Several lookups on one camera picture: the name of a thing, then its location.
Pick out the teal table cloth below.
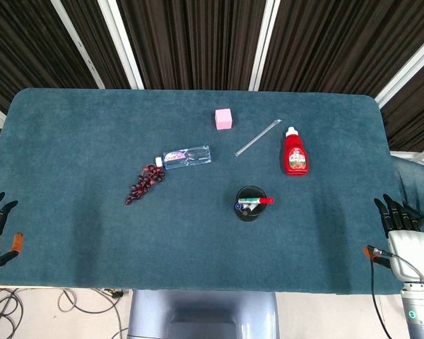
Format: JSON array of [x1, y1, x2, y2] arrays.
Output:
[[0, 87, 416, 295]]

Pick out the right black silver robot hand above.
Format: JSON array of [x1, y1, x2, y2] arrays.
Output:
[[363, 193, 424, 283]]

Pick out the black floor cables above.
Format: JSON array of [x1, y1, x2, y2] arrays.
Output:
[[0, 287, 25, 339]]

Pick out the pink foam cube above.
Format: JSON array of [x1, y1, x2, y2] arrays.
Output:
[[214, 108, 233, 131]]

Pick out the thin white frame post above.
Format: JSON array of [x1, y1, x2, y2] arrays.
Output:
[[50, 0, 106, 89]]

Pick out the blue jeans leg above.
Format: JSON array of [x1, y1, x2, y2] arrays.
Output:
[[391, 157, 424, 232]]

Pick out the dark brown pleated curtain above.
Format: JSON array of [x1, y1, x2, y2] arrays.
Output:
[[0, 0, 424, 153]]

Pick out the red and white marker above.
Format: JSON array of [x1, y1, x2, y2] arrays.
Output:
[[238, 196, 275, 206]]

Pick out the wide white frame post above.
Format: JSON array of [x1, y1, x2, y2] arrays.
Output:
[[98, 0, 145, 90], [374, 31, 424, 109], [248, 0, 281, 92]]

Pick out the clear plastic tube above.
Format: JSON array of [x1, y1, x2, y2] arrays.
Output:
[[234, 119, 282, 157]]

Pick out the black pen cup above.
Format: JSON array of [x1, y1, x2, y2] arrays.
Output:
[[234, 185, 269, 222]]

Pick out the red ketchup squeeze bottle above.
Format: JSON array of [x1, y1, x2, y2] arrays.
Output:
[[283, 126, 310, 177]]

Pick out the blue-grey robot torso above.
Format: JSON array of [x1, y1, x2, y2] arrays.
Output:
[[126, 289, 281, 339]]

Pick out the bunch of red grapes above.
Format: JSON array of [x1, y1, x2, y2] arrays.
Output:
[[124, 163, 166, 206]]

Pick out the clear plastic water bottle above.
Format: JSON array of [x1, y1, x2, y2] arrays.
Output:
[[155, 144, 213, 171]]

